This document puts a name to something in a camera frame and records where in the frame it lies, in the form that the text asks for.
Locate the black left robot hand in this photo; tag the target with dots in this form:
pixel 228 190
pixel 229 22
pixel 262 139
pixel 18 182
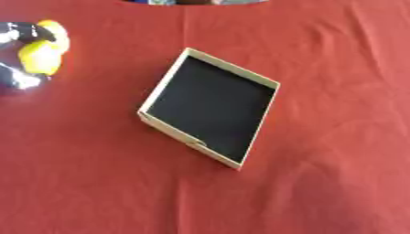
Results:
pixel 16 80

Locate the yellow toy banana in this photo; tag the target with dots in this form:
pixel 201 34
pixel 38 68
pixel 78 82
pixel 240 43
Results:
pixel 41 56

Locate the tan cardboard box black inside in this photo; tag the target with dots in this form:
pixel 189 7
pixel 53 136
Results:
pixel 213 105

